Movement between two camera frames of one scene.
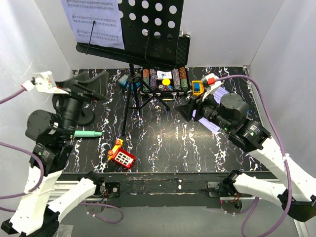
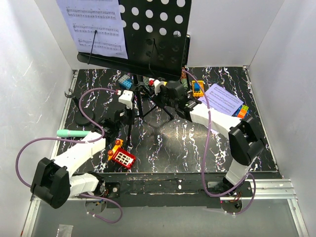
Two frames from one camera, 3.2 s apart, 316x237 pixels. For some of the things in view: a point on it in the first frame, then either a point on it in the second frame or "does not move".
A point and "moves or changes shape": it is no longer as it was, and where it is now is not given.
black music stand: [152, 33] moves or changes shape
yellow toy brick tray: [201, 88] does not move
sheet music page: [96, 22] moves or changes shape
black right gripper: [186, 109] to [156, 98]
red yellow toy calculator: [121, 156] does not move
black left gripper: [97, 86] to [132, 113]
